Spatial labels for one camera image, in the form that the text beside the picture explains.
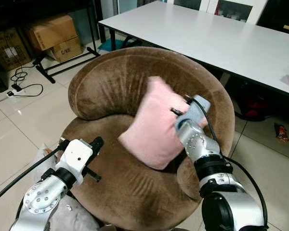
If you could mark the black metal rack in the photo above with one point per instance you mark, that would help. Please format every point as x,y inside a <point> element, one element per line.
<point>62,70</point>

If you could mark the white framed glass door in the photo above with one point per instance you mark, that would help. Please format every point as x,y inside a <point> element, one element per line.
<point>233,9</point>

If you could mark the red snack wrapper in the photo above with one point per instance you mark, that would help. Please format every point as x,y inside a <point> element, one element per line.
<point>282,133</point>

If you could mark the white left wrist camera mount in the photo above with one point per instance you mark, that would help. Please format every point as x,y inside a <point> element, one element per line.
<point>74,161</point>

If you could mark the red and black bag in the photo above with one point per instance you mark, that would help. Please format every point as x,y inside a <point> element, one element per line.
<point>254,103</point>

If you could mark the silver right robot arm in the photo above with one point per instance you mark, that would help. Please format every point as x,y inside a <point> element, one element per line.
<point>231,202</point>

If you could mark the large brown cardboard box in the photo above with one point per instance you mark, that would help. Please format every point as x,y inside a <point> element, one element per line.
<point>50,31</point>

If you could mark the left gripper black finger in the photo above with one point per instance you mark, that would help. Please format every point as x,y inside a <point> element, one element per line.
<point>96,141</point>
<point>97,146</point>

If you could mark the white power strip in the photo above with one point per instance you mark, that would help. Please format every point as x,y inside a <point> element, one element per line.
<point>14,90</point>

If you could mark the dark labelled cardboard box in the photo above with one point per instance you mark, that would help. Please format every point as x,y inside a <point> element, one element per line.
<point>7,50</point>

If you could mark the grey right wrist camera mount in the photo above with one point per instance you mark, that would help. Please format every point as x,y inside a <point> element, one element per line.
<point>195,111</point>

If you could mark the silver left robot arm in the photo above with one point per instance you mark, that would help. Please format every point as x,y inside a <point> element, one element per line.
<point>41,199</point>

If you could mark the teal floor mat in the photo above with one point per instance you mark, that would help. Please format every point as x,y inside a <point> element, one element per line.
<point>111,45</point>

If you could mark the grey fabric cushion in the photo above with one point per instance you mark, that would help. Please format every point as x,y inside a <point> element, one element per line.
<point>77,216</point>

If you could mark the small printed cardboard box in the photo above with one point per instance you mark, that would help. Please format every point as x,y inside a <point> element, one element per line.
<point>67,49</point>

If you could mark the long white table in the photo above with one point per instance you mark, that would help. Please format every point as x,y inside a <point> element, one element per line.
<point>207,38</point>

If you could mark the pink square pillow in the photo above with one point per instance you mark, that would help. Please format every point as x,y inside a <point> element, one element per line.
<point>151,130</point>

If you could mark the round brown velvet sofa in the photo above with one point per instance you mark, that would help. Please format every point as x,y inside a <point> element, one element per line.
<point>115,77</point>

